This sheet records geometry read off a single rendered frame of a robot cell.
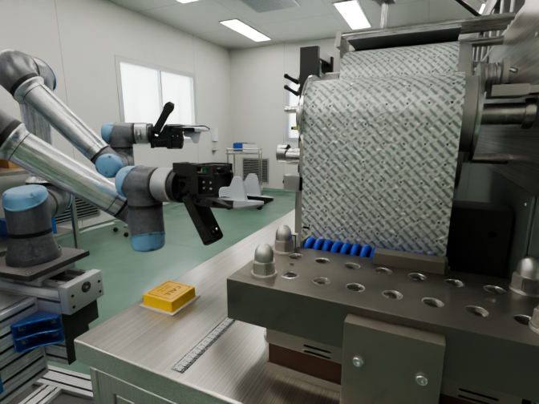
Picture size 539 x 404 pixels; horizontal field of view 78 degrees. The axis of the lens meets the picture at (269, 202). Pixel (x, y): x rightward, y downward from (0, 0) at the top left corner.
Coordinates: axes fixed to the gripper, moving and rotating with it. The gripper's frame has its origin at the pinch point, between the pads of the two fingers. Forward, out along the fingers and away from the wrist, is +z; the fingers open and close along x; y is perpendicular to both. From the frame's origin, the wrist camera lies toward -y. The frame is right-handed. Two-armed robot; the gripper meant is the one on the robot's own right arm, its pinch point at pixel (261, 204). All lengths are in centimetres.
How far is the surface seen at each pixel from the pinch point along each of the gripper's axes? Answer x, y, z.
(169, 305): -12.8, -17.5, -12.2
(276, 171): 558, -55, -243
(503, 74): 27, 25, 40
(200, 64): 453, 136, -346
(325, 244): -3.0, -5.1, 13.3
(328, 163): -0.1, 8.2, 12.5
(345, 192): -0.1, 3.5, 15.6
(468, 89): 1.2, 19.5, 31.9
